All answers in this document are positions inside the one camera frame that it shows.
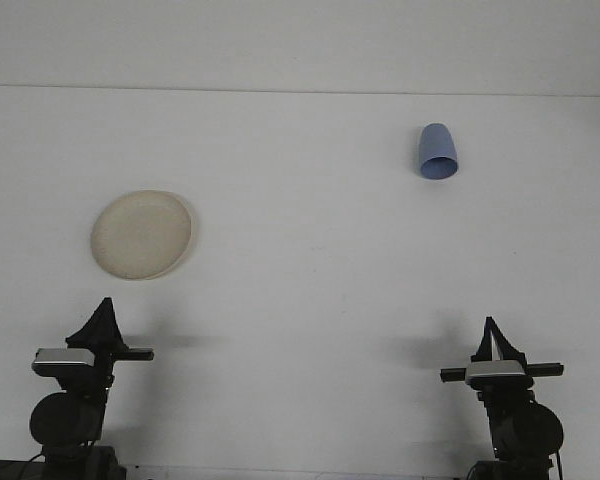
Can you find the pale blue cup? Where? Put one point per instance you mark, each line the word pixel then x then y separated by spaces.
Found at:
pixel 437 147

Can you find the pale round plate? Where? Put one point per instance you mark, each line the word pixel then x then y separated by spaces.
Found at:
pixel 142 235

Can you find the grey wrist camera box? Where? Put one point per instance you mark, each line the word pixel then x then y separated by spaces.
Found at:
pixel 62 359
pixel 495 372

